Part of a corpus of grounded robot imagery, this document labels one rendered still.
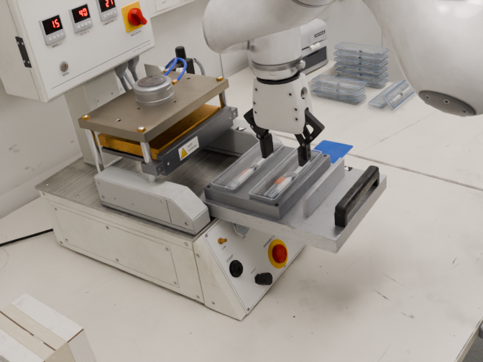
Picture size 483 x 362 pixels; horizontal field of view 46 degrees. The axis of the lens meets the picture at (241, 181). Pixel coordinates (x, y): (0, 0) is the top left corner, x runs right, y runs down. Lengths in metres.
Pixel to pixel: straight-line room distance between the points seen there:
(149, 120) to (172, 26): 0.85
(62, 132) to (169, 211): 0.71
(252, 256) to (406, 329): 0.32
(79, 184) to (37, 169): 0.40
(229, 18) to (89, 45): 0.47
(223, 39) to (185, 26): 1.11
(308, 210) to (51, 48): 0.58
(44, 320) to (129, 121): 0.40
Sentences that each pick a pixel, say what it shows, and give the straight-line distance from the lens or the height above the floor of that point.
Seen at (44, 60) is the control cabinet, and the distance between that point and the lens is 1.16.
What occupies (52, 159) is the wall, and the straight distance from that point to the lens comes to 1.71.
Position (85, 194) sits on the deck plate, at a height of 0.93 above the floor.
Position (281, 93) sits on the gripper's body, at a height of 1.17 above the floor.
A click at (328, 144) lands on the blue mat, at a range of 1.67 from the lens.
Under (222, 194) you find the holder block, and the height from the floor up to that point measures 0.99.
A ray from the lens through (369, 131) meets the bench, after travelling 1.74.
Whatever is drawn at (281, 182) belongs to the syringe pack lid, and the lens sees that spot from 1.04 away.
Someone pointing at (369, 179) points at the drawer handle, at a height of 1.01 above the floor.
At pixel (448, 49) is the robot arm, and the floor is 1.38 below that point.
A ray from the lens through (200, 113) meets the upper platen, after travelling 1.21.
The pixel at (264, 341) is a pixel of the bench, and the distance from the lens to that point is 1.09.
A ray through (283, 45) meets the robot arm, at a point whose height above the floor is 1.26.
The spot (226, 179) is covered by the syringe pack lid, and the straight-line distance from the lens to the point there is 1.06.
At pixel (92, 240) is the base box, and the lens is 1.32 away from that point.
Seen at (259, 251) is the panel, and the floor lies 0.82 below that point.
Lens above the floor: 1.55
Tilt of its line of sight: 32 degrees down
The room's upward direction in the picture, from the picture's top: 8 degrees counter-clockwise
